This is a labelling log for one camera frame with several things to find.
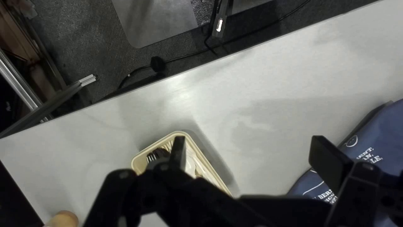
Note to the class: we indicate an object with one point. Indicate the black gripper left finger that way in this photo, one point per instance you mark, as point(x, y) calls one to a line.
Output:
point(177, 157)

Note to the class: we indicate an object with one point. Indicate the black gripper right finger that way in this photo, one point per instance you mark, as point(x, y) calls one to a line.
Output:
point(331, 165)

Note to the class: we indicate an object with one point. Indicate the blue printed T-shirt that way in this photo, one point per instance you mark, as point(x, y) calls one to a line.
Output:
point(371, 192)

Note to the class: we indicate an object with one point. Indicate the wooden round object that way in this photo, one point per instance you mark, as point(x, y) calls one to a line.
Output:
point(64, 219)

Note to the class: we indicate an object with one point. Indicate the clear chair floor mat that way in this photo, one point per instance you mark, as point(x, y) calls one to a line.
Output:
point(147, 22)

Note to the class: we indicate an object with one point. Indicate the aluminium frame bar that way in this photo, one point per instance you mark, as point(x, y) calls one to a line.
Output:
point(18, 83)

